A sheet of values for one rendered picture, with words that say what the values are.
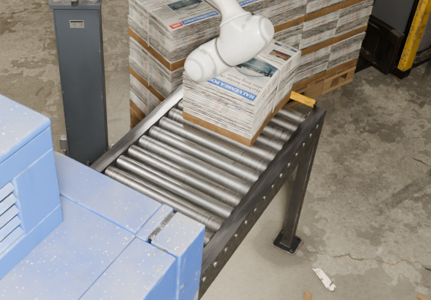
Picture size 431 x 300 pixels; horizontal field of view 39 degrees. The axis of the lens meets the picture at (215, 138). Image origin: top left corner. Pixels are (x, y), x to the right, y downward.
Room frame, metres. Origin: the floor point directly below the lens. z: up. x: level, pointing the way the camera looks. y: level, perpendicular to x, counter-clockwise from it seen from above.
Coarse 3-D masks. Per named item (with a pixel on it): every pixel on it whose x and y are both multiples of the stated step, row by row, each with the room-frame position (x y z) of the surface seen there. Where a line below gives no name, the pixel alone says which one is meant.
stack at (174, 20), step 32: (160, 0) 2.59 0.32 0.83; (192, 0) 2.62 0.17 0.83; (256, 0) 2.68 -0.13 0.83; (288, 0) 2.81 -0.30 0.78; (320, 0) 2.97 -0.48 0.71; (160, 32) 2.40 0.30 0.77; (192, 32) 2.41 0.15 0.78; (288, 32) 2.83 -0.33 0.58; (320, 32) 3.02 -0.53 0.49; (160, 64) 2.40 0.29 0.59; (320, 64) 3.05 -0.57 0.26
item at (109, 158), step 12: (180, 96) 1.90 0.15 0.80; (156, 108) 1.81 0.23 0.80; (168, 108) 1.81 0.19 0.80; (144, 120) 1.73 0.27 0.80; (156, 120) 1.74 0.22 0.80; (132, 132) 1.66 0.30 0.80; (144, 132) 1.66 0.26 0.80; (120, 144) 1.58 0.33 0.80; (132, 144) 1.60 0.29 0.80; (108, 156) 1.52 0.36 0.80; (96, 168) 1.45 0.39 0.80
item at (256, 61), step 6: (252, 60) 1.83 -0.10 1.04; (258, 60) 1.84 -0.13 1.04; (270, 60) 1.84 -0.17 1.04; (258, 66) 1.80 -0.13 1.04; (264, 66) 1.80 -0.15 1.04; (270, 66) 1.81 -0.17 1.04; (282, 66) 1.82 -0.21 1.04; (276, 72) 1.77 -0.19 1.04; (282, 72) 1.81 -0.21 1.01; (276, 78) 1.76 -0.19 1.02; (282, 78) 1.81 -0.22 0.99; (276, 84) 1.77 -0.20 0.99; (270, 108) 1.77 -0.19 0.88
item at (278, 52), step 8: (272, 48) 1.94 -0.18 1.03; (280, 48) 1.95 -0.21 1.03; (288, 48) 1.96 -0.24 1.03; (264, 56) 1.87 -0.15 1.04; (272, 56) 1.87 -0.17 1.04; (280, 56) 1.89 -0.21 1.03; (288, 56) 1.89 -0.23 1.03; (296, 56) 1.92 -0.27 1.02; (288, 64) 1.85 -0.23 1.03; (296, 64) 1.93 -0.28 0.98; (288, 72) 1.86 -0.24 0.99; (288, 80) 1.89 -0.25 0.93; (280, 88) 1.83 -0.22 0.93; (288, 88) 1.93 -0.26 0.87; (280, 96) 1.86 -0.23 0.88
